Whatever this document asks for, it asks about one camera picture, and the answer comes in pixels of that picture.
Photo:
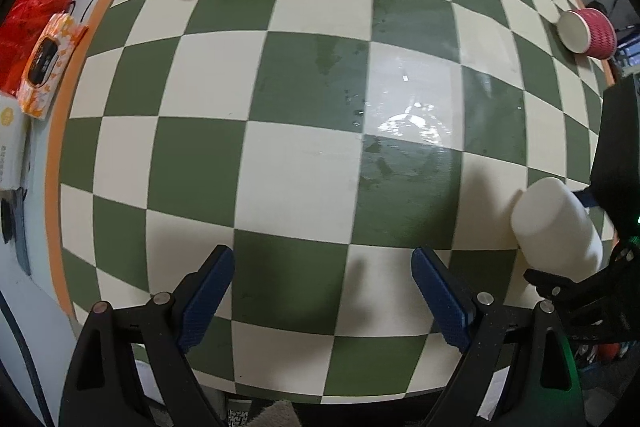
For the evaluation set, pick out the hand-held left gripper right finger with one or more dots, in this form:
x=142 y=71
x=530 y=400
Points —
x=442 y=302

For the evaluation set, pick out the red plastic bag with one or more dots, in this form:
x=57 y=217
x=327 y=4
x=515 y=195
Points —
x=32 y=27

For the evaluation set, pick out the white tissue pack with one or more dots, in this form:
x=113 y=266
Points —
x=10 y=147

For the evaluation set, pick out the black flat device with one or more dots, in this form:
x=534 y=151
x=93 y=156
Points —
x=7 y=217

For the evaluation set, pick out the green cream checkered tablecloth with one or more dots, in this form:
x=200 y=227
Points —
x=310 y=147

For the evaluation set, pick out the red ribbed paper cup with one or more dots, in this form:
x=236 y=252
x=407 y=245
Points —
x=587 y=32

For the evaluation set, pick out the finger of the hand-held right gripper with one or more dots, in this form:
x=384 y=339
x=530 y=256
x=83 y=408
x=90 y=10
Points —
x=565 y=289
x=587 y=198

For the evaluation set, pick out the orange wet wipes pack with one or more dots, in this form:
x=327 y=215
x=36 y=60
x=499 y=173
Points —
x=50 y=64

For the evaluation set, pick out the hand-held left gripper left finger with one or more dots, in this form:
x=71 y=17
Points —
x=204 y=299

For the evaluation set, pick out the grey towel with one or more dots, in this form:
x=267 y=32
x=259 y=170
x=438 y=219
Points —
x=275 y=413

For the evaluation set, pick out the plain white cup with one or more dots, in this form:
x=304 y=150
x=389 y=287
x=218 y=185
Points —
x=552 y=227

